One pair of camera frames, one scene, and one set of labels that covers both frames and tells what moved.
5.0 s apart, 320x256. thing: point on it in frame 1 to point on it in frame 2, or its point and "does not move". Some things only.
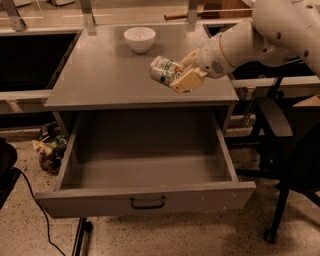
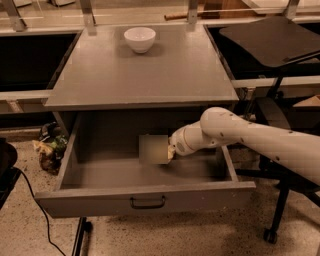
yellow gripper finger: x=188 y=81 to x=170 y=151
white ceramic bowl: x=140 y=39 does not move
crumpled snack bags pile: x=51 y=147 does not move
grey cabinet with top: x=108 y=69 does not move
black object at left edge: x=9 y=175 does not move
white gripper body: x=210 y=60 to x=179 y=141
